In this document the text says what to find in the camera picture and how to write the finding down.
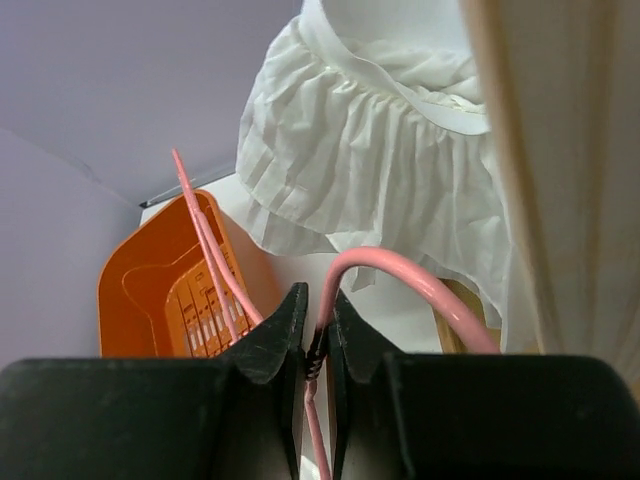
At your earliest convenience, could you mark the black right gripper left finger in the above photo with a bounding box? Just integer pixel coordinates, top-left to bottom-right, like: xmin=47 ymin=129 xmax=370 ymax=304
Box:
xmin=1 ymin=283 xmax=308 ymax=479

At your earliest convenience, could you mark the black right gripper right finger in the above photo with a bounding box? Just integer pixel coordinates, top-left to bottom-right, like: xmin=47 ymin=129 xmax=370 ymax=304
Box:
xmin=328 ymin=296 xmax=639 ymax=479

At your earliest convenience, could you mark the wooden clothes rack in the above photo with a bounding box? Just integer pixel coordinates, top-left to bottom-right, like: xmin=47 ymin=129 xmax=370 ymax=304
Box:
xmin=460 ymin=1 xmax=639 ymax=384

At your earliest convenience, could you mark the pink wire hanger front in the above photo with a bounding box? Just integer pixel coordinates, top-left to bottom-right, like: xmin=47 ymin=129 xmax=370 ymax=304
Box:
xmin=172 ymin=150 xmax=500 ymax=479

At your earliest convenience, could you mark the orange plastic basket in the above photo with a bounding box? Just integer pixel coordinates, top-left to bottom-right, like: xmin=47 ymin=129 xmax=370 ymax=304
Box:
xmin=97 ymin=190 xmax=283 ymax=357

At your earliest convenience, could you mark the white ruffled skirt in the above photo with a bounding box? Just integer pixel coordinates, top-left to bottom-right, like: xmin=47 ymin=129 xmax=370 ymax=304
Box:
xmin=236 ymin=1 xmax=535 ymax=352

